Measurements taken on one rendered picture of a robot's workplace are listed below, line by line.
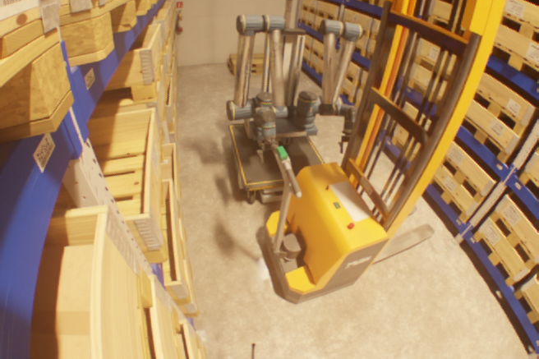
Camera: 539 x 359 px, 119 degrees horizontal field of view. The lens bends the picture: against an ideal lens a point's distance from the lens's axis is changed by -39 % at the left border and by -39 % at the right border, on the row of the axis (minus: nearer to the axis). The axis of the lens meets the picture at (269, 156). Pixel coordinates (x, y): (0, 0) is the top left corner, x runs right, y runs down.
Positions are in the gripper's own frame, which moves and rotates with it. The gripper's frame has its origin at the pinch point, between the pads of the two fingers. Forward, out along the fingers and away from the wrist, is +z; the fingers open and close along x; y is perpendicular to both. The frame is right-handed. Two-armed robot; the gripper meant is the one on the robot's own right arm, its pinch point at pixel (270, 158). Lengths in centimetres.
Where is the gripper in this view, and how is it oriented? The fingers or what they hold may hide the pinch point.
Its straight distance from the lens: 202.5
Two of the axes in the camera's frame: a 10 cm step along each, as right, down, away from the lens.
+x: -9.6, 1.4, -2.3
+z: 0.7, 9.6, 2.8
